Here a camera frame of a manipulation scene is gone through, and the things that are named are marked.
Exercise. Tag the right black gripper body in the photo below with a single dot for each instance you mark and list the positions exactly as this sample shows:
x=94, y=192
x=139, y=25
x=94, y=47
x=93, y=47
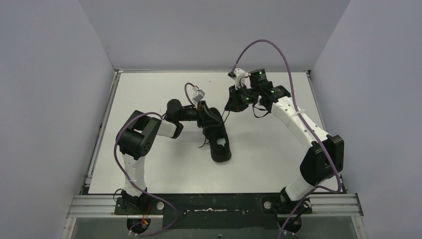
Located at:
x=243, y=97

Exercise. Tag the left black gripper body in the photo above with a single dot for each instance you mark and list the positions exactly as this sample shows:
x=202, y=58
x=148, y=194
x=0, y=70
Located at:
x=207, y=119

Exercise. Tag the black sneaker shoe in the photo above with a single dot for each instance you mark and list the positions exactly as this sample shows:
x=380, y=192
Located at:
x=218, y=139

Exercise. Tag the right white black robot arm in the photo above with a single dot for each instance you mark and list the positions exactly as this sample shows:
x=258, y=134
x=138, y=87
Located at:
x=324, y=152

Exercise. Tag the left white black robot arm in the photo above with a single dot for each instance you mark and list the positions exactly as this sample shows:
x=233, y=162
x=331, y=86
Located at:
x=136, y=137

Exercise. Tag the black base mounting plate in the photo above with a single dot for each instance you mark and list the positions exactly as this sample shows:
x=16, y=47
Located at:
x=206, y=211

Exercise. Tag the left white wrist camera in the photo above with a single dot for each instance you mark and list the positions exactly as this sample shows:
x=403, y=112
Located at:
x=198, y=95

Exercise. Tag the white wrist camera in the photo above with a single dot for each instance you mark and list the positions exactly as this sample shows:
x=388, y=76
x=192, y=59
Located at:
x=198, y=95
x=239, y=76

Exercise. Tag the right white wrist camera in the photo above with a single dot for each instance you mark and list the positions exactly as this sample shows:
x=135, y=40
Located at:
x=239, y=76

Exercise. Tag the aluminium frame rail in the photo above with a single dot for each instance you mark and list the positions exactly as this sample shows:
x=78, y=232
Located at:
x=323, y=205

